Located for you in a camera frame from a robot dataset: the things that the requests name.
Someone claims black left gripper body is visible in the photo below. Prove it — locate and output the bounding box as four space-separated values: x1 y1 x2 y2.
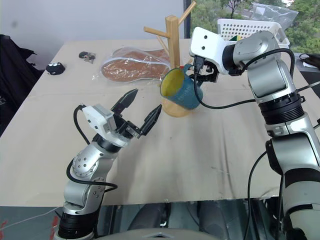
111 109 144 140

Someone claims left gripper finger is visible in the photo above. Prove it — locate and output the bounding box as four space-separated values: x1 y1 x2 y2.
110 88 139 114
139 104 163 137

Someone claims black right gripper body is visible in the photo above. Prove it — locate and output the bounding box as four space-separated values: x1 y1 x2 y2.
192 56 220 84

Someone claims blue mug yellow inside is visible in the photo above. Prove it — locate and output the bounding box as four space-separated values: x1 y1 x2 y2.
159 63 204 111

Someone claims wooden mug tree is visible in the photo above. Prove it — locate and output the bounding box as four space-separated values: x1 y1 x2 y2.
143 0 199 119

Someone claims clear plastic insole bag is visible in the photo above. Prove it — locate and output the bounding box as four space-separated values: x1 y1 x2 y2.
91 46 174 85

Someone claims small dark metal clip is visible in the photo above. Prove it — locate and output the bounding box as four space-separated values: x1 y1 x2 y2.
78 51 97 63

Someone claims white perforated plastic basket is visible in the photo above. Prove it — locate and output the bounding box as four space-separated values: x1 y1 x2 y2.
216 18 291 50

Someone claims black pouch with white dots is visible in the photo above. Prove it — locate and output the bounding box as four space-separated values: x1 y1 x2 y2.
45 61 66 76

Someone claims crumpled clear plastic bag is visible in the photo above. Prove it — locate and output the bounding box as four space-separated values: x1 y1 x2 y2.
250 2 300 34

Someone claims black jacket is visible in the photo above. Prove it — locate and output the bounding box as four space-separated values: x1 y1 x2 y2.
0 34 45 137

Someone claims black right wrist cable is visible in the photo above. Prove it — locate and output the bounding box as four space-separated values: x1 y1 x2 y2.
192 55 257 110

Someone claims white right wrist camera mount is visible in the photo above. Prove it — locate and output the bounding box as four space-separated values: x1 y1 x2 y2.
188 26 237 76

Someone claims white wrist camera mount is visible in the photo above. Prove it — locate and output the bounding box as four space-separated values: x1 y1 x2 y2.
188 26 237 76
82 103 131 147

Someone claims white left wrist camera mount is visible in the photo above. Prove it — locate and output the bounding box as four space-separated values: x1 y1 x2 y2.
82 103 131 147

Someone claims dark window frame post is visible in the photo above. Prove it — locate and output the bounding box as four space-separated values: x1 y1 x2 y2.
183 0 193 40

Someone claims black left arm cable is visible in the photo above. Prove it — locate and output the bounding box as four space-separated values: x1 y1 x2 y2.
66 104 119 192

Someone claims black right forearm cable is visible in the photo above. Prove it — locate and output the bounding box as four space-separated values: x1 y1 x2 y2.
228 48 297 77

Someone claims black right shoulder cable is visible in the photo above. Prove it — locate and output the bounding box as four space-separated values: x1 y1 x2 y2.
242 149 268 240

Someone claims thin white cord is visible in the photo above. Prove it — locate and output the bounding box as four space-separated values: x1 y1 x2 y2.
0 206 60 231

